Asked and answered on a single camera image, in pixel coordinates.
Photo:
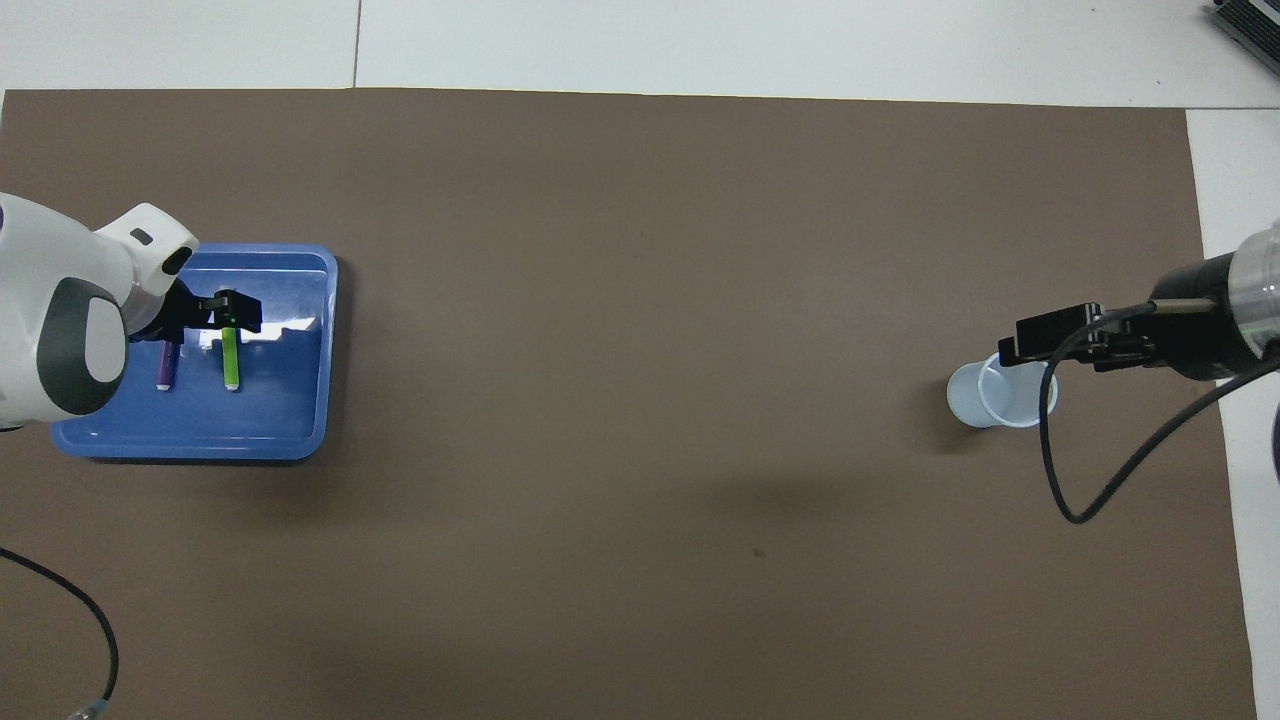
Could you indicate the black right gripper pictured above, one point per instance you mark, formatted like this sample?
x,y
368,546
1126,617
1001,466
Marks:
x,y
1200,330

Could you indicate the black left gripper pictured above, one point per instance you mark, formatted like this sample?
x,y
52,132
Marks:
x,y
175,315

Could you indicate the green highlighter pen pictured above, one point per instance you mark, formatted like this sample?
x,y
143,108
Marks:
x,y
231,360

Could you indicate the purple highlighter pen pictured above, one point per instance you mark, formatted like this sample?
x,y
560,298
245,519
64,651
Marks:
x,y
167,365

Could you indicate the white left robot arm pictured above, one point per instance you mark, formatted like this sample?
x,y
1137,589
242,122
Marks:
x,y
50,260

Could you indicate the blue plastic tray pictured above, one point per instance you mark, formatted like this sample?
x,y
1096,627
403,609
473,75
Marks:
x,y
280,410

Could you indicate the translucent plastic cup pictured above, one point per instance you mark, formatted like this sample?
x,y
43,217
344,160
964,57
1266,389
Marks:
x,y
965,395

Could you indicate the grey ribbed device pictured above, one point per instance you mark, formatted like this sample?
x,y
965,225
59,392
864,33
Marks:
x,y
1250,20

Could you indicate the brown paper table mat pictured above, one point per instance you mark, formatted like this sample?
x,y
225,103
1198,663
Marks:
x,y
640,300

